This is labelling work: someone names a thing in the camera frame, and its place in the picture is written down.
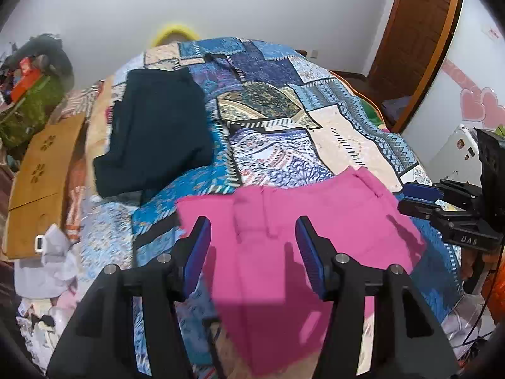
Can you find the black pants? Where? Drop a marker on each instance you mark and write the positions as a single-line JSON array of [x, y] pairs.
[[158, 134]]

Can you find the orange box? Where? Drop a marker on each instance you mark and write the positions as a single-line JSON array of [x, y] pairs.
[[25, 81]]

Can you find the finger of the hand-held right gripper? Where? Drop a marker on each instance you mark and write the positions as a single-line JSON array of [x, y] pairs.
[[418, 209], [422, 191]]

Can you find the pink label sticker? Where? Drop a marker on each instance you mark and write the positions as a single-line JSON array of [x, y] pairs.
[[495, 32]]

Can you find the grey plush toy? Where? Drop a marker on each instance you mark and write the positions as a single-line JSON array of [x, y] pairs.
[[47, 49]]

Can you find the white nightstand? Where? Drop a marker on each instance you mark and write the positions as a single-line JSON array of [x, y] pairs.
[[453, 154]]

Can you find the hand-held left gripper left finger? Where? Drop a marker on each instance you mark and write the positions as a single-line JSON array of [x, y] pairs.
[[197, 252]]

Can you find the yellow foam tube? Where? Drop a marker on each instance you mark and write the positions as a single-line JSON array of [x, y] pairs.
[[173, 30]]

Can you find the patchwork blanket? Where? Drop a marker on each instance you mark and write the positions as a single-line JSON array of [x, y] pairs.
[[268, 102]]

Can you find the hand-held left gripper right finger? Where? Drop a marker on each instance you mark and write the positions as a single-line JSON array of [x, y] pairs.
[[307, 252]]

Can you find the striped cloth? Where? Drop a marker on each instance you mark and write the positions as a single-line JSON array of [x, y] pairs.
[[79, 102]]

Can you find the brown wooden door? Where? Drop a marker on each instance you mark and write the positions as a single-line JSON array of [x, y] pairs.
[[410, 27]]

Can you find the white sliding door with hearts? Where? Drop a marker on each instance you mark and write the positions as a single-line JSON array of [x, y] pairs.
[[473, 67]]

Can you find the purple cloth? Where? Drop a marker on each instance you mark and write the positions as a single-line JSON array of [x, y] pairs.
[[396, 107]]

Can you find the pink pants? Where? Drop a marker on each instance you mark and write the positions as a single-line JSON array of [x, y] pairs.
[[252, 268]]

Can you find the pile of white papers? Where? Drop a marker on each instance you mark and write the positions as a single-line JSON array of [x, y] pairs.
[[43, 276]]

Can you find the green fabric bag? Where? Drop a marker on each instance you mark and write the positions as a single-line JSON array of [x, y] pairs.
[[27, 114]]

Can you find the wooden lap desk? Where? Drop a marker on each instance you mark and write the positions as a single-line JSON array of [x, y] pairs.
[[35, 189]]

